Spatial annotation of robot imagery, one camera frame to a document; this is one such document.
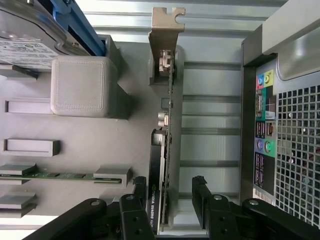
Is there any green RAM stick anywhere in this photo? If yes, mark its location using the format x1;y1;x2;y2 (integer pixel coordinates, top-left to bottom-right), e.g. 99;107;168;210
0;171;124;183

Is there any blue disk caddy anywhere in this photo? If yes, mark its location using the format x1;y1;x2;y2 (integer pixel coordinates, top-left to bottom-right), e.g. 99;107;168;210
49;0;106;58

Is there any grey parts rack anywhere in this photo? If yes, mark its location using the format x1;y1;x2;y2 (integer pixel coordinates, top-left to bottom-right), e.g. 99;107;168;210
0;34;187;240

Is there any silver hard disk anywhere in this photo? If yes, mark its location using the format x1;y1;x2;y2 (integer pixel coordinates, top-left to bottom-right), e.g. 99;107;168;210
0;0;69;74

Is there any grey case handle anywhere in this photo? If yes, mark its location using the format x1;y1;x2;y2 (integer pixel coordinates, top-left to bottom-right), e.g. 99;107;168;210
260;0;320;81

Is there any open black PC case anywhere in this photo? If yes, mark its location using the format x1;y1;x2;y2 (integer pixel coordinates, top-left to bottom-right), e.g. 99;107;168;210
239;0;320;228

